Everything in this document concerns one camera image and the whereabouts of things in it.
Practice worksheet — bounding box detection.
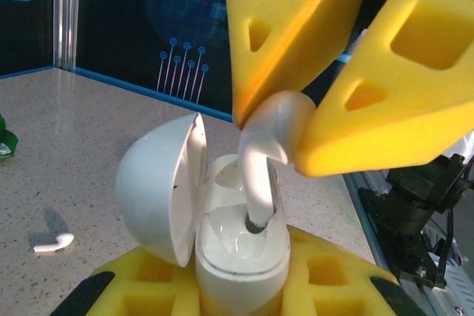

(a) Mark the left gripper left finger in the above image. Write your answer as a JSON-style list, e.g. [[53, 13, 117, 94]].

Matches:
[[55, 247, 203, 316]]

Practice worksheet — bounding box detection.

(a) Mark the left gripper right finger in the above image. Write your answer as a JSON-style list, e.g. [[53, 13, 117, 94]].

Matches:
[[280, 224, 420, 316]]

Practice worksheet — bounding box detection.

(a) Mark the white stem earbud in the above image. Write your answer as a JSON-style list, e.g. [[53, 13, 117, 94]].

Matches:
[[32, 232, 75, 254], [238, 90, 316, 234]]

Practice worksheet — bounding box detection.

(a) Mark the white earbud case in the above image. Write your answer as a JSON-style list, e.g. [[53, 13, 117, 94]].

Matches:
[[115, 111, 290, 316]]

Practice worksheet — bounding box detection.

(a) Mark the green snack bag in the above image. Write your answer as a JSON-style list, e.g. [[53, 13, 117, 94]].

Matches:
[[0, 113, 19, 160]]

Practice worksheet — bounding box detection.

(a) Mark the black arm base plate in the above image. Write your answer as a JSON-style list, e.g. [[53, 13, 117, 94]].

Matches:
[[357, 186, 449, 289]]

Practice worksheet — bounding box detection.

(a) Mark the aluminium frame post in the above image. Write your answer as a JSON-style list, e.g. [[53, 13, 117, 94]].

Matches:
[[53, 0, 79, 71]]

